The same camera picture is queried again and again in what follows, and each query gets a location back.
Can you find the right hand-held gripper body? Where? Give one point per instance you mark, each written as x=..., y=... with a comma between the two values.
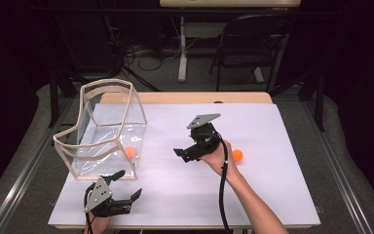
x=204, y=143

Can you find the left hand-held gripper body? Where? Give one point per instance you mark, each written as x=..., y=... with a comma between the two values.
x=101, y=196

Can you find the clear plastic container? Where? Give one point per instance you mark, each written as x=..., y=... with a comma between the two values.
x=107, y=162

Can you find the orange ping-pong ball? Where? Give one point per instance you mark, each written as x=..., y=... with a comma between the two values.
x=130, y=151
x=237, y=155

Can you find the person's right hand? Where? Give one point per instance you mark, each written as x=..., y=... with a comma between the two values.
x=219, y=161

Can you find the person's left hand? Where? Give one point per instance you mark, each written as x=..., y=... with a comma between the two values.
x=98, y=225

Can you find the wooden table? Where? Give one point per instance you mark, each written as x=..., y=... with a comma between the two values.
x=191, y=97

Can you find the black folding chair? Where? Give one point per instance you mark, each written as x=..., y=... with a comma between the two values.
x=219, y=74

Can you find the white table sheet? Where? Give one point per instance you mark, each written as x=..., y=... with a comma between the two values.
x=256, y=195

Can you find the white-legged desk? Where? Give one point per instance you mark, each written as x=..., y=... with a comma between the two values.
x=182, y=65

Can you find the black metal stand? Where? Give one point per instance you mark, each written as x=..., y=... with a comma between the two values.
x=320, y=104
x=54, y=97

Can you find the grey metal floor rail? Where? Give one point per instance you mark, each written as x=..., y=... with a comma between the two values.
x=29, y=169
x=337, y=169

